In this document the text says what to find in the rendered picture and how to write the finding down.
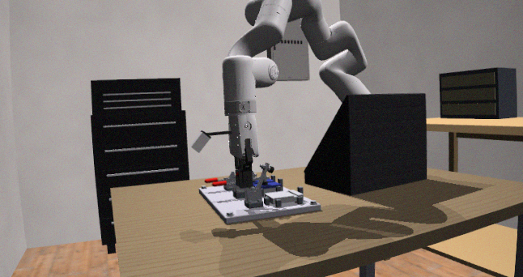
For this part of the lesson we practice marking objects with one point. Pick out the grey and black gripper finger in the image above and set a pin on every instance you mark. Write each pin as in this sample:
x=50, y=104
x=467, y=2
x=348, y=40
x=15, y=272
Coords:
x=245, y=173
x=237, y=169

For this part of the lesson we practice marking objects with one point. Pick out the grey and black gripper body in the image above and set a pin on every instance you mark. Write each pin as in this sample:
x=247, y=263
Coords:
x=237, y=123

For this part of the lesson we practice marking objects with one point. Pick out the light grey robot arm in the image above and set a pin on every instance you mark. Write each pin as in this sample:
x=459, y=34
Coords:
x=242, y=73

